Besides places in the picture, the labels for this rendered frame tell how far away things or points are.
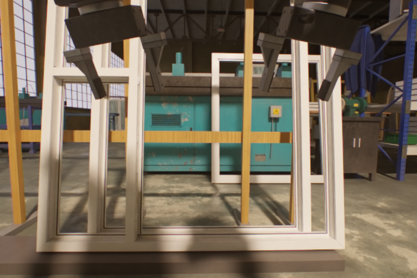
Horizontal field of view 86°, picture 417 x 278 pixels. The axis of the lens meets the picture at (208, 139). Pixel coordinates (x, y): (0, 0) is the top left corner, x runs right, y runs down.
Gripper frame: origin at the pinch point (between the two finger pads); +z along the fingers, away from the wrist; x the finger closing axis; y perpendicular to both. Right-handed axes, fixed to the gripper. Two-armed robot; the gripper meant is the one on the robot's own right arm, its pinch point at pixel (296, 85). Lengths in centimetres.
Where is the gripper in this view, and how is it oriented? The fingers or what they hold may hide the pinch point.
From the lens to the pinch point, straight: 51.0
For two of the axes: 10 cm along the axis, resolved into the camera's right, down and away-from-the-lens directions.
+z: -1.7, 8.7, 4.6
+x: 9.8, 1.1, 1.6
